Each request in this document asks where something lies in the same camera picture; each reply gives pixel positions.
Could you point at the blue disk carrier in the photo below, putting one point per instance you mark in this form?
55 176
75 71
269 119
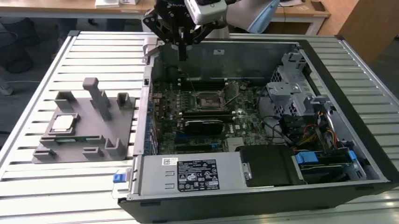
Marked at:
307 158

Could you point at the grey parts rack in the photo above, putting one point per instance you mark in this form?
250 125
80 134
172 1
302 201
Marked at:
94 140

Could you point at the large white box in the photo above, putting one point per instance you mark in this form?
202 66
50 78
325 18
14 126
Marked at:
106 4

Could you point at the black PC case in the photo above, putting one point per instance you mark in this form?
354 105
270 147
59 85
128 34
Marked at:
218 210

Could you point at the wooden cabinet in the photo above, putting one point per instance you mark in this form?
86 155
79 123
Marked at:
367 23

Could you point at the black graphics card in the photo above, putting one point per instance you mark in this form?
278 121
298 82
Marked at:
202 127

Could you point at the silver power supply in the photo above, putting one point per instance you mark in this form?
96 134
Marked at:
150 172

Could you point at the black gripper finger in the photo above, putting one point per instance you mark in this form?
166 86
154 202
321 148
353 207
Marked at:
155 30
206 32

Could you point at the wooden desk white frame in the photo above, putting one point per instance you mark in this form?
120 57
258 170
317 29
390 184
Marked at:
306 12
47 9

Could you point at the silver chipset heat sink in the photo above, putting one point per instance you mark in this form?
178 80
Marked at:
235 142

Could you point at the black office chair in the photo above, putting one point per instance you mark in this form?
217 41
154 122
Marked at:
19 42

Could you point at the green RAM stick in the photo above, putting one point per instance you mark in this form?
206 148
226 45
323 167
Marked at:
80 139

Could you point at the black expansion slot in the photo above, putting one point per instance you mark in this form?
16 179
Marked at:
193 147

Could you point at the silver metal support bar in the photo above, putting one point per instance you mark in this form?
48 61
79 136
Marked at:
335 121

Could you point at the black RAM slot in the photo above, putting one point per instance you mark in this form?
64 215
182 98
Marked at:
206 79
209 112
209 119
209 116
206 83

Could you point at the black plastic shroud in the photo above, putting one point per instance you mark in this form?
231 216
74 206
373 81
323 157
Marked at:
269 165

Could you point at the grey metal foot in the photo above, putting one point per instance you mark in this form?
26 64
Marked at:
6 89

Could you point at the green motherboard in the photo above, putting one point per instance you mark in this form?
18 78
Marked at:
253 109

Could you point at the metal drive cage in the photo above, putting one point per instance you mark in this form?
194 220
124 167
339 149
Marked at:
281 91

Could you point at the blue case latch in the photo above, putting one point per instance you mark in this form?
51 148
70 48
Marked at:
119 178

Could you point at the silver CPU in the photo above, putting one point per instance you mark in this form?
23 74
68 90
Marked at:
62 123

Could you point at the CPU socket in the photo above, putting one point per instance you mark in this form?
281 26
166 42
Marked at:
207 101

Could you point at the small white box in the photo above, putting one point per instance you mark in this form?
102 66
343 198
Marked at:
130 2

